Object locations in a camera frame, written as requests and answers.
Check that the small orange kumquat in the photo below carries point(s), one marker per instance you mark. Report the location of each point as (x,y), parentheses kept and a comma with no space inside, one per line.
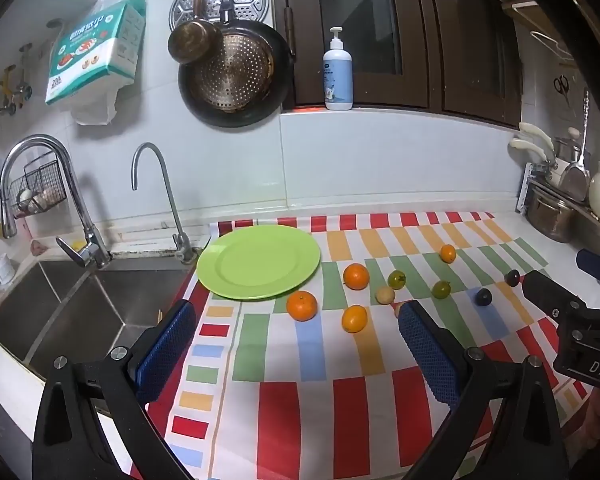
(354,318)
(448,253)

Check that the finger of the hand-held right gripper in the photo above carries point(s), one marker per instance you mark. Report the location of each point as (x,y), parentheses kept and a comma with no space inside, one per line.
(597,265)
(550,295)

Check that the perforated copper strainer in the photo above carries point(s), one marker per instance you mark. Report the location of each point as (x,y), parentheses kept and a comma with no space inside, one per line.
(230,72)

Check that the green plate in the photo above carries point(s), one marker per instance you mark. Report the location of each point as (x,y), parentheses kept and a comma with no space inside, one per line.
(260,262)

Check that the mandarin orange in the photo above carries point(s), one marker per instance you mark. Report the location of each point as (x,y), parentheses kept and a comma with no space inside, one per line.
(301,306)
(356,276)

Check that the black scissors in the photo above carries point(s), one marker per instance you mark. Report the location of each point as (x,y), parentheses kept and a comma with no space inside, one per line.
(561,87)

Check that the striped colourful tablecloth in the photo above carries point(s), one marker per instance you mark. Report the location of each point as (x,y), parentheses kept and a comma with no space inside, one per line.
(280,410)

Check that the large chrome faucet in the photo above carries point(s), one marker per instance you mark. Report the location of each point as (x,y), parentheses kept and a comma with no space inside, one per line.
(75,200)

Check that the black frying pan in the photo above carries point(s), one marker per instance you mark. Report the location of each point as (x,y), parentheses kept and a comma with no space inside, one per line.
(280,75)

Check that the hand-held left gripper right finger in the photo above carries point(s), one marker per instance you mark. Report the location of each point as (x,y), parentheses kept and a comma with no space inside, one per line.
(427,355)

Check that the large steel pot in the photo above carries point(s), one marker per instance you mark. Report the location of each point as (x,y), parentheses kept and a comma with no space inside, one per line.
(550,215)

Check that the dark wooden window frame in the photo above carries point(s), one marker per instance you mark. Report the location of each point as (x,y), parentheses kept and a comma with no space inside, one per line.
(430,90)

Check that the stainless steel sink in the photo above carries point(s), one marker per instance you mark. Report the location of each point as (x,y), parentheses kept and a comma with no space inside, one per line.
(70,305)

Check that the small copper ladle pot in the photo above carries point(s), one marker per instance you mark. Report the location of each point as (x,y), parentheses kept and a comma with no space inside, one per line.
(192,42)

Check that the green tomato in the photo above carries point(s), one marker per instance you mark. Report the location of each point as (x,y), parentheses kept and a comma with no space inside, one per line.
(396,278)
(441,289)

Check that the dark purple plum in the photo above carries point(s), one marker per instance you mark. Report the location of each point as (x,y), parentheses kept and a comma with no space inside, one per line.
(483,297)
(513,277)

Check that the steel spatula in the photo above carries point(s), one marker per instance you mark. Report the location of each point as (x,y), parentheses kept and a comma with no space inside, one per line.
(575,177)

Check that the slim gooseneck faucet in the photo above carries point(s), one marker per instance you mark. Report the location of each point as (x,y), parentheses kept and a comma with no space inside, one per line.
(166,185)

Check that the steel pot with lid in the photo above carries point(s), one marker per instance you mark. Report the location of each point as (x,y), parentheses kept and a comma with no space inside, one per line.
(566,147)

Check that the white pump soap bottle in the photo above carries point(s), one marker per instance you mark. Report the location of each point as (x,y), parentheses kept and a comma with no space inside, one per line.
(338,80)

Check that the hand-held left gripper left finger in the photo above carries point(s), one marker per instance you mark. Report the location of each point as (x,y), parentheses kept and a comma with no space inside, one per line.
(167,350)

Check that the yellow teal wall hook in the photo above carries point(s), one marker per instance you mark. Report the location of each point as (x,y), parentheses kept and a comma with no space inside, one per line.
(7,87)

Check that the paper towel pack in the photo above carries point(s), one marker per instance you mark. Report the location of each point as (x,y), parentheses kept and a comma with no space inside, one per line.
(95,50)

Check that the beige longan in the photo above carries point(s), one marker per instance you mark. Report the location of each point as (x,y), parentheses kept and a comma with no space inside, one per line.
(385,295)

